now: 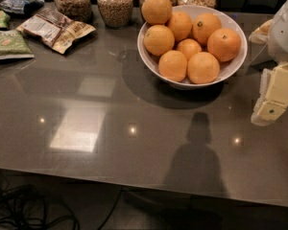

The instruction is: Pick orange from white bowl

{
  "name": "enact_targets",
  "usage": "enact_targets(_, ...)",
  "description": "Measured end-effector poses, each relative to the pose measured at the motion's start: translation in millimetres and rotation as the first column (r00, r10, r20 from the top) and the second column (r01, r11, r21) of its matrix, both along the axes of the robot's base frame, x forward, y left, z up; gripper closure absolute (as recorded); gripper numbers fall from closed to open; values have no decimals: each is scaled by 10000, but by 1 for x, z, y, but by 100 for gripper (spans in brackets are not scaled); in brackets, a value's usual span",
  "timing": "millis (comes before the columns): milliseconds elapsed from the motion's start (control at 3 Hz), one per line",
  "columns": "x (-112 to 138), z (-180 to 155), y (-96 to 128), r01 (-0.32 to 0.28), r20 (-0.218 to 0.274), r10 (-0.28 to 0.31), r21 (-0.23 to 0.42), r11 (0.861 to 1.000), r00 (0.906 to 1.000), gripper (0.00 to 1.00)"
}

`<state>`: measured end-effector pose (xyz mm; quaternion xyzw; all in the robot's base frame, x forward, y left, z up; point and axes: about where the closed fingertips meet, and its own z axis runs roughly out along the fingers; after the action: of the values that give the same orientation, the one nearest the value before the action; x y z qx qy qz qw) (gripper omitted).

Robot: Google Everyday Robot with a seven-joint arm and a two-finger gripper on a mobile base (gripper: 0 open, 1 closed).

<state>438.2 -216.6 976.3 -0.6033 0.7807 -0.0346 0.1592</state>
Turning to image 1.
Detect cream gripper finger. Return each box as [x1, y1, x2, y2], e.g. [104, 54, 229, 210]
[258, 62, 288, 123]
[251, 69, 272, 127]

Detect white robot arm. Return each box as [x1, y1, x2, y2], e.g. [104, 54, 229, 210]
[249, 0, 288, 127]

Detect small centre orange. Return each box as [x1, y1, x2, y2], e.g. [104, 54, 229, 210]
[176, 38, 202, 60]

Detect back right orange with stem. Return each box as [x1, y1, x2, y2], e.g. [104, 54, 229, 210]
[192, 13, 222, 45]

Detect glass jar of nuts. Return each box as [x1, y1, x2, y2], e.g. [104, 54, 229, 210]
[97, 0, 133, 29]
[54, 0, 92, 22]

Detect left glass jar of nuts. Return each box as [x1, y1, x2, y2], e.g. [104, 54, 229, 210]
[54, 0, 92, 22]

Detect brown white snack bag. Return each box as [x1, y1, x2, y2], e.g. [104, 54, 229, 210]
[16, 8, 95, 55]

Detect green snack packet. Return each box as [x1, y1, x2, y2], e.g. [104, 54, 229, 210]
[0, 30, 34, 60]

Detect blue snack packet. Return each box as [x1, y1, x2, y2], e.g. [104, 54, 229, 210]
[0, 0, 45, 15]

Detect black floor cables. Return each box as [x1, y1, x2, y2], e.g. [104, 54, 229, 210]
[0, 182, 124, 230]

